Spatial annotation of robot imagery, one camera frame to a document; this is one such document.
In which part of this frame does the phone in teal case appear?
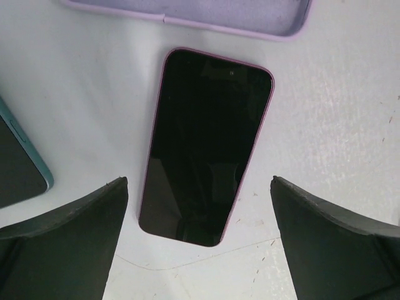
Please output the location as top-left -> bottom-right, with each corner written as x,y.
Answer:
1,101 -> 54,208

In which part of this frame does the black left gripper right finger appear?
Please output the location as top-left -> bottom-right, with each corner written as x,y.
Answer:
271,176 -> 399,299

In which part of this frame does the lilac phone case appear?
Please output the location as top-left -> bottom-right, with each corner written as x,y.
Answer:
64,0 -> 313,41

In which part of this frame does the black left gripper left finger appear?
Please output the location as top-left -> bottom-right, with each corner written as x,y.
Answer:
1,177 -> 128,300

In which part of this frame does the purple smartphone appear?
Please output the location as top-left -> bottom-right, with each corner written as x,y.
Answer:
138,47 -> 274,248

